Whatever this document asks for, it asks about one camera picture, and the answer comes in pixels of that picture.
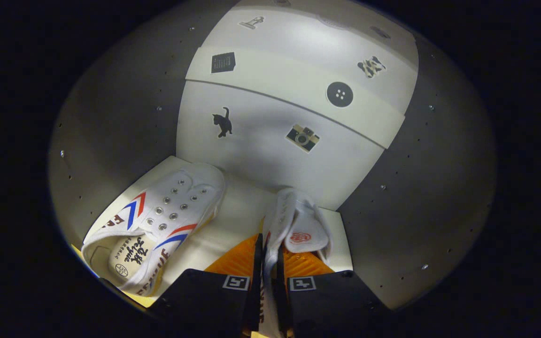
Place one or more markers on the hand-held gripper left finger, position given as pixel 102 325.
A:
pixel 256 291

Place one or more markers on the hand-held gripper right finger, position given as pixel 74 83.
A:
pixel 281 300

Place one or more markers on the white canvas shoe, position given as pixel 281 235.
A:
pixel 298 220
pixel 167 211

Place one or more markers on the dark grey shoe cabinet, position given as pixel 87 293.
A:
pixel 416 188

